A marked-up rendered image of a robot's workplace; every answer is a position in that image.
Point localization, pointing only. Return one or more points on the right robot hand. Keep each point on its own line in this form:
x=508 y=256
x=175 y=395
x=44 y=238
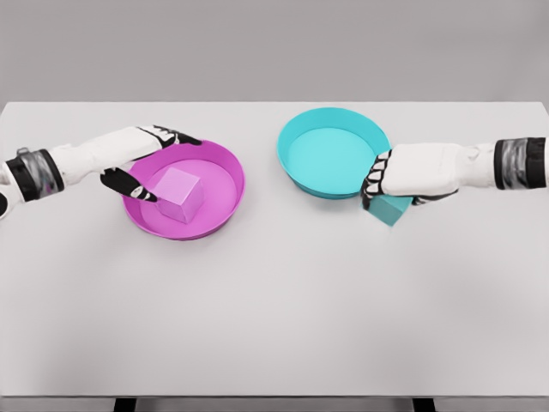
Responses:
x=422 y=169

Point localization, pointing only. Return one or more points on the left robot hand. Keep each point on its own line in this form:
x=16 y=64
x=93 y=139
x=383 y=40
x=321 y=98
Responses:
x=122 y=148

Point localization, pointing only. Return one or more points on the cyan block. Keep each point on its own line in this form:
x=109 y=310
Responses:
x=388 y=208

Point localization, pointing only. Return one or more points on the magenta block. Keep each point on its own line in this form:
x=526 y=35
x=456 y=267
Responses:
x=180 y=193

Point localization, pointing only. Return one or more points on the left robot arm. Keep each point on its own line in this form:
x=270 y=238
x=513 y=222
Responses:
x=40 y=169

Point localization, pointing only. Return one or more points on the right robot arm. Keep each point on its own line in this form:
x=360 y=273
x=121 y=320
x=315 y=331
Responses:
x=510 y=163

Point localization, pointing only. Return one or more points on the cyan plate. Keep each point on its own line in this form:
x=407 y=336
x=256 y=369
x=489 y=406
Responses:
x=326 y=150

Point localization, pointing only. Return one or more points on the magenta plate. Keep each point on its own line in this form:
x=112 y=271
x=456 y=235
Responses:
x=214 y=189

